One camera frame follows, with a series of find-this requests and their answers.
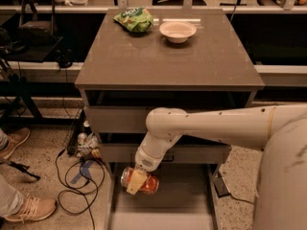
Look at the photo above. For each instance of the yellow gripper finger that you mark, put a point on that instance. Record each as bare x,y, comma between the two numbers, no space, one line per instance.
137,180

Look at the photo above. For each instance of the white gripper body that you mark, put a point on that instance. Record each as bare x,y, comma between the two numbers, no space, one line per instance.
146,161

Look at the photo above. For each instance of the orange soda can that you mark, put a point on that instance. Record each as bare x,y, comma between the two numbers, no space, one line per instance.
150,186

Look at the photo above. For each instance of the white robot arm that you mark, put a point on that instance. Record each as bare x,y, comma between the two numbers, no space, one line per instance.
279,130

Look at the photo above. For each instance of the open bottom drawer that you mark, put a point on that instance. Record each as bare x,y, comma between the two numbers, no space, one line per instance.
185,200

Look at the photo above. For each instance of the grey drawer cabinet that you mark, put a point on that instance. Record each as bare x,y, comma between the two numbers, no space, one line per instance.
209,71

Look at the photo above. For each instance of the pile of cans and bottles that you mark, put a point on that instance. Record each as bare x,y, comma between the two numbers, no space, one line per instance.
87,143

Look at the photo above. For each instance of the black power adapter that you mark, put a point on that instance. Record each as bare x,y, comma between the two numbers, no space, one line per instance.
221,187

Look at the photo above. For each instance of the beige sneaker near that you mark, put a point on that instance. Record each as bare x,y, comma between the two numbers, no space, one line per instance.
34,209

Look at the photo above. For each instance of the beige sneaker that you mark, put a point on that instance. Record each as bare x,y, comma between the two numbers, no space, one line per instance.
34,209
10,142

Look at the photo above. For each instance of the black stick tool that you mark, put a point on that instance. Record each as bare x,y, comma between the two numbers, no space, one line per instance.
20,167

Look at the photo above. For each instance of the white bowl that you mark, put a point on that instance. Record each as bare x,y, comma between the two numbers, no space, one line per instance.
177,31

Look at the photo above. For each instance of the black headphones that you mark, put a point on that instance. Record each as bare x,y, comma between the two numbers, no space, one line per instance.
64,58

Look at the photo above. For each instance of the beige sneaker far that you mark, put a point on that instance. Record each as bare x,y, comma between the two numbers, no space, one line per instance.
10,142

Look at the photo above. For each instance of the grey trouser leg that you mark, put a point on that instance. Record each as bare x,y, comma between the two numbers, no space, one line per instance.
11,199

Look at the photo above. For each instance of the green chip bag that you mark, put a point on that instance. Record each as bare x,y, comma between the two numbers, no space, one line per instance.
136,20

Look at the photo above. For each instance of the black bag on shelf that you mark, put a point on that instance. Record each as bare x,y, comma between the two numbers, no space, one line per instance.
37,32

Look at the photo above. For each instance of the middle drawer with handle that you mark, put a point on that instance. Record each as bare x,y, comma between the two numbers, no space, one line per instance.
185,154

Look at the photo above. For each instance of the drawer with handle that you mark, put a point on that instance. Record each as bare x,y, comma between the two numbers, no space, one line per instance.
185,154
118,119

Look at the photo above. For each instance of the top drawer with handle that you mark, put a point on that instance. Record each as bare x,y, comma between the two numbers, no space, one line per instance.
118,119

